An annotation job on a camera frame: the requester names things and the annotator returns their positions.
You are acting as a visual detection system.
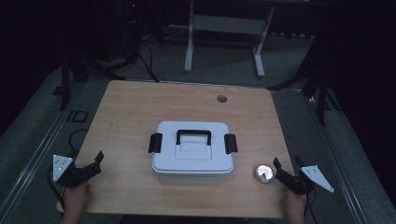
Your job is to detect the person's left hand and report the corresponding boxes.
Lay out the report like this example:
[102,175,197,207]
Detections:
[63,183,91,216]

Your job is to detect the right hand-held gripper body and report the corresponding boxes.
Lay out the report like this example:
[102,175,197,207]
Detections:
[281,164,335,196]

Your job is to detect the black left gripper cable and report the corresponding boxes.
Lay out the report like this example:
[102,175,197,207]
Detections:
[46,128,90,216]

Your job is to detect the grey metal floor rail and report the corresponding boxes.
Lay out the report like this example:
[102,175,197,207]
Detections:
[0,79,90,217]
[303,92,370,224]

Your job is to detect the white storage box lid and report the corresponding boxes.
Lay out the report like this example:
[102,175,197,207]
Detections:
[148,120,239,175]

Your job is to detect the black metal stand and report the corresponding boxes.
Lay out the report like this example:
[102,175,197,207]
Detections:
[52,54,127,112]
[266,69,342,127]

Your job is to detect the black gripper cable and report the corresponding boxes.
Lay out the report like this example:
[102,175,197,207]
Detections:
[305,189,318,217]
[46,128,90,216]

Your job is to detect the white metal desk frame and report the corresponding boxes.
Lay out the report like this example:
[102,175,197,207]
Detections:
[183,0,276,79]

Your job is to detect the person's dark clothing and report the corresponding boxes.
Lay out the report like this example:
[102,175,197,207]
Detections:
[120,214,276,224]

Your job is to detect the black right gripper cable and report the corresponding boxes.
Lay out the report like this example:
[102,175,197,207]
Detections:
[305,189,318,217]

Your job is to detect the small round silver object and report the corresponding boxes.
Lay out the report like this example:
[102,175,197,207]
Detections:
[253,163,276,185]

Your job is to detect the dark equipment rack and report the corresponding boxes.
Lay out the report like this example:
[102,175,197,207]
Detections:
[122,0,143,62]

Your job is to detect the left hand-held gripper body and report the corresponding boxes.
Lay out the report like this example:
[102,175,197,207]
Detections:
[51,154,92,189]

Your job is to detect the person's right hand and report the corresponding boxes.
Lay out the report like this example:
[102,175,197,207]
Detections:
[286,189,308,217]

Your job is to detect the black floor cables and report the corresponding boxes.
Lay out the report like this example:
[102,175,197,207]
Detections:
[136,41,167,84]

